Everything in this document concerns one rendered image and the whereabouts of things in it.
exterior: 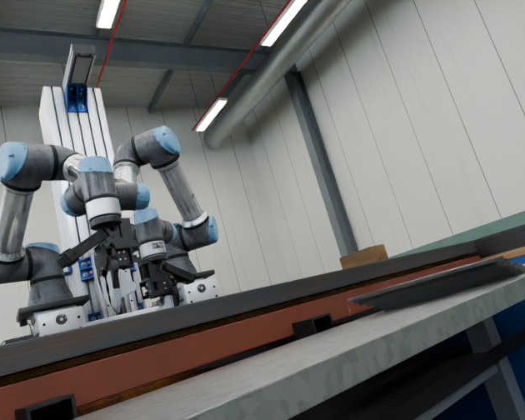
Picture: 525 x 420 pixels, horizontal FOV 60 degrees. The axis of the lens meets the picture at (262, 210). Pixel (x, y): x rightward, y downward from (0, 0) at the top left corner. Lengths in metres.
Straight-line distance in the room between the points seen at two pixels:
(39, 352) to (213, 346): 0.25
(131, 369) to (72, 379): 0.08
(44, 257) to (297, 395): 1.50
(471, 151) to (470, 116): 0.61
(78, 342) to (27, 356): 0.06
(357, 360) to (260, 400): 0.12
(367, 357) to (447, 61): 8.91
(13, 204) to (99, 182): 0.56
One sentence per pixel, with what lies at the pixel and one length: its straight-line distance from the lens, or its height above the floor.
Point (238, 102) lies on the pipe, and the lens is 11.61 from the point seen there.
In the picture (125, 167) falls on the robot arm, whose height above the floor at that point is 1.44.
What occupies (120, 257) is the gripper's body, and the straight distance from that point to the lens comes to 1.07.
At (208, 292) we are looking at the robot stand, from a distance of 1.78.
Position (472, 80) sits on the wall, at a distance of 8.95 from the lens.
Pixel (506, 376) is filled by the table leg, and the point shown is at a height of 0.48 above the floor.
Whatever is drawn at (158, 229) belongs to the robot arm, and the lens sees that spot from 1.42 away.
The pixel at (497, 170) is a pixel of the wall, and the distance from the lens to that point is 8.67.
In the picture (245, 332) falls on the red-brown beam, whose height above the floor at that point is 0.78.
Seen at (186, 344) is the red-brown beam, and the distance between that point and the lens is 0.71.
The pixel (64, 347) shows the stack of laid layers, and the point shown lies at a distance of 0.64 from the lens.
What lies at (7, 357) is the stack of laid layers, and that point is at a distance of 0.63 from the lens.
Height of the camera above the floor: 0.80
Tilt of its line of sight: 13 degrees up
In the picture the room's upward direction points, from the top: 16 degrees counter-clockwise
